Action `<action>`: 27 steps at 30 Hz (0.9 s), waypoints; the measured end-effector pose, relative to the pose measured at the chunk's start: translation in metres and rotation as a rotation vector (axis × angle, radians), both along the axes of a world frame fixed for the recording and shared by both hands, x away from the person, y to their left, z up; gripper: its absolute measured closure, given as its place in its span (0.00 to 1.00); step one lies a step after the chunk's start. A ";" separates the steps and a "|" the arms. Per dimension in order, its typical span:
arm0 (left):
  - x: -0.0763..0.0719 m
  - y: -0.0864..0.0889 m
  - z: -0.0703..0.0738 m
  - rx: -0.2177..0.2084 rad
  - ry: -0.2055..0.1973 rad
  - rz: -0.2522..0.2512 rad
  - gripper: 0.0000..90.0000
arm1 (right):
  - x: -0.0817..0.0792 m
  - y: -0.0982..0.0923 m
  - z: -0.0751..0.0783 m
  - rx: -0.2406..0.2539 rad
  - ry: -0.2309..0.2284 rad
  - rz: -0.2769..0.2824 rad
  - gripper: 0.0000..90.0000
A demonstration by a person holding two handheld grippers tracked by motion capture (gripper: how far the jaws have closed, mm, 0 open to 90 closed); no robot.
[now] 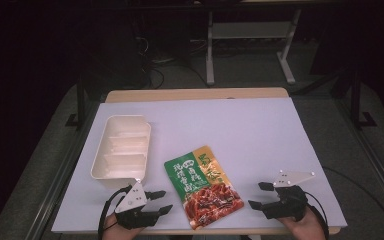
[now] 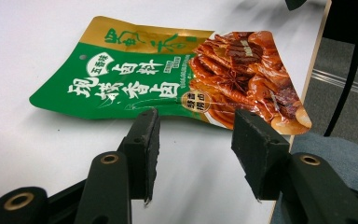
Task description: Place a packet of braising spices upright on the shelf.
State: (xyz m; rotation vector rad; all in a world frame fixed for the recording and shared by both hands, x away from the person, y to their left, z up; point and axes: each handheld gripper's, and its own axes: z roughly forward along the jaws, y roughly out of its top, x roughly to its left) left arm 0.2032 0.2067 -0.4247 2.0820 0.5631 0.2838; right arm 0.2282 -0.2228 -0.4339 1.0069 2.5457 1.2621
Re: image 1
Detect metal floor rail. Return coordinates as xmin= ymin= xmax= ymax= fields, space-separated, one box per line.
xmin=334 ymin=98 xmax=384 ymax=218
xmin=23 ymin=103 xmax=102 ymax=240

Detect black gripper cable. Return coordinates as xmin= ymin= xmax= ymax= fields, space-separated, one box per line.
xmin=96 ymin=184 xmax=133 ymax=240
xmin=302 ymin=191 xmax=331 ymax=240

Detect green and orange food pouch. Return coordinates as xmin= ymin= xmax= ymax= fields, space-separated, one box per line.
xmin=163 ymin=145 xmax=245 ymax=231

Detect white metal table frame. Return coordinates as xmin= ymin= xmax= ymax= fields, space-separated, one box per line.
xmin=205 ymin=9 xmax=303 ymax=87

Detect person's left hand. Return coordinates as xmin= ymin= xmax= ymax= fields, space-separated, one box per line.
xmin=101 ymin=213 xmax=140 ymax=240

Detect white table mat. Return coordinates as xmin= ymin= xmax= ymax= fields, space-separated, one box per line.
xmin=50 ymin=97 xmax=348 ymax=234

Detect black floor cables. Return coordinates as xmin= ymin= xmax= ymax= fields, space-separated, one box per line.
xmin=135 ymin=35 xmax=211 ymax=90

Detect black metal stand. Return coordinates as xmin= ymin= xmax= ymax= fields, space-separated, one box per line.
xmin=64 ymin=74 xmax=92 ymax=130
xmin=347 ymin=65 xmax=378 ymax=130

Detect person's right hand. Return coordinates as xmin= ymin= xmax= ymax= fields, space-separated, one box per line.
xmin=277 ymin=206 xmax=328 ymax=240

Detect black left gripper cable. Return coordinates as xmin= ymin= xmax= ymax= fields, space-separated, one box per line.
xmin=96 ymin=184 xmax=133 ymax=240

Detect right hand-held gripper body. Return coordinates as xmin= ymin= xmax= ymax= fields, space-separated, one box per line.
xmin=260 ymin=169 xmax=316 ymax=223

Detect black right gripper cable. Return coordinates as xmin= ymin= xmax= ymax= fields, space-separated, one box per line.
xmin=302 ymin=191 xmax=331 ymax=240

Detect white divided plastic container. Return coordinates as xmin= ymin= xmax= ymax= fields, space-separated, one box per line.
xmin=90 ymin=114 xmax=152 ymax=191

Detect black floor cable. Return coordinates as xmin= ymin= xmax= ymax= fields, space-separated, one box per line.
xmin=322 ymin=165 xmax=384 ymax=232

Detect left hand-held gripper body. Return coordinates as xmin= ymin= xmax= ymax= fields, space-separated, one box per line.
xmin=114 ymin=181 xmax=161 ymax=231

